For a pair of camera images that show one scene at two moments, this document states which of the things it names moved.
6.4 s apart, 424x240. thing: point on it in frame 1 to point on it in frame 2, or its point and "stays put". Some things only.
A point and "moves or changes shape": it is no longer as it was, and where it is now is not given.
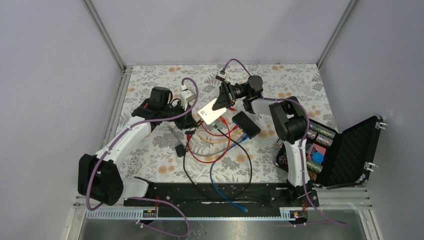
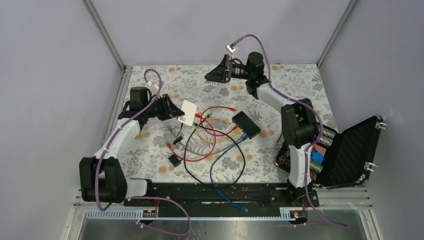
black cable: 216,124 to 235,140
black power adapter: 180,149 to 174,159
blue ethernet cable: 212,168 stays put
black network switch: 246,124 stays put
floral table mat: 235,140 stays put
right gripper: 223,101 to 218,74
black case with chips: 338,158 stays put
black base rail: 239,195 stays put
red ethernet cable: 206,161 moves or changes shape
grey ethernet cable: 199,154 stays put
